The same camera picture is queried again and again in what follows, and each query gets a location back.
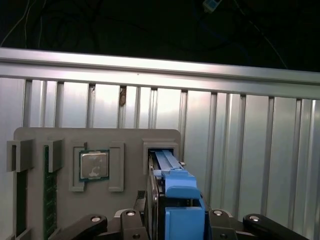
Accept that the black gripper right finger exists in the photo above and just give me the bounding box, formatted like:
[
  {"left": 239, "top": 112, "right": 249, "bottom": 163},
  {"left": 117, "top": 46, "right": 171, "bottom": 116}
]
[{"left": 208, "top": 209, "right": 312, "bottom": 240}]

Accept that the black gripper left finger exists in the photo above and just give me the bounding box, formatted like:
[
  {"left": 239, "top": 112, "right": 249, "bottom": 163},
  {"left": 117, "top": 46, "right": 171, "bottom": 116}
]
[{"left": 51, "top": 209, "right": 151, "bottom": 240}]

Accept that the hard disk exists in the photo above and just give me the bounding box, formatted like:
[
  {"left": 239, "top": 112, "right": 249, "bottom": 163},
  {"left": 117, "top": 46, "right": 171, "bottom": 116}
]
[{"left": 146, "top": 147, "right": 209, "bottom": 240}]

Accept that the grey parts rack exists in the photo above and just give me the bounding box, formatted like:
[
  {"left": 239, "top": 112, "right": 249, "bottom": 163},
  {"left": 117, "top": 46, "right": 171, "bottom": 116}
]
[{"left": 6, "top": 126, "right": 182, "bottom": 240}]

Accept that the silver CPU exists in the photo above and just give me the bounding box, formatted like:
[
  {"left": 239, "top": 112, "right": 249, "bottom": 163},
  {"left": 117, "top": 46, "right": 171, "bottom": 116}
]
[{"left": 78, "top": 149, "right": 111, "bottom": 183}]

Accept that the green RAM stick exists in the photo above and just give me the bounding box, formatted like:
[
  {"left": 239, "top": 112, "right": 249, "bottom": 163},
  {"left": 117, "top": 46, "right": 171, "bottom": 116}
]
[{"left": 43, "top": 145, "right": 59, "bottom": 240}]

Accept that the pale blue plug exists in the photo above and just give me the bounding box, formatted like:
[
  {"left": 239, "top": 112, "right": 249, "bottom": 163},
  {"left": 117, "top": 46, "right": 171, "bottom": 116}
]
[{"left": 202, "top": 0, "right": 221, "bottom": 13}]

